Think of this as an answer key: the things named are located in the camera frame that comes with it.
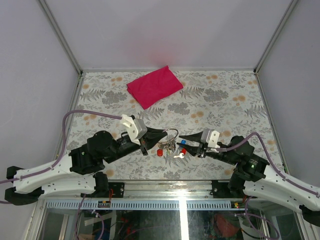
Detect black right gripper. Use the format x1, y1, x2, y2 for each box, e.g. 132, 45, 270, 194
176, 130, 238, 165

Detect folded pink cloth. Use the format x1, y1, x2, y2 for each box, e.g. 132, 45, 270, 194
126, 66, 184, 110

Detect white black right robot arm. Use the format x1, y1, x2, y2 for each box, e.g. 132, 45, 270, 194
179, 128, 320, 226

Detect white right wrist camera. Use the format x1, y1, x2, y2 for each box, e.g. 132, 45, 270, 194
200, 128, 220, 152

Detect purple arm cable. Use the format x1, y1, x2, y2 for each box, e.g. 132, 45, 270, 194
0, 109, 125, 205
216, 131, 320, 197

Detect aluminium front rail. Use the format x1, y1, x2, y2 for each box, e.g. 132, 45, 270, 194
44, 180, 245, 211

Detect floral table mat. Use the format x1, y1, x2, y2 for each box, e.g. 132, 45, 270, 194
66, 70, 284, 180

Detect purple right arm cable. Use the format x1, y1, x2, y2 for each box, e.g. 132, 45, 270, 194
216, 131, 320, 197

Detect large metal keyring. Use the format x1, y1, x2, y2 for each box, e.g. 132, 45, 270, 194
158, 128, 179, 145

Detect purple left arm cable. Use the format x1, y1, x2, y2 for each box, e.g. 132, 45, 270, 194
0, 109, 125, 205

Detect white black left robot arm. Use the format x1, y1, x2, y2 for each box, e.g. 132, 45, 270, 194
4, 127, 168, 206

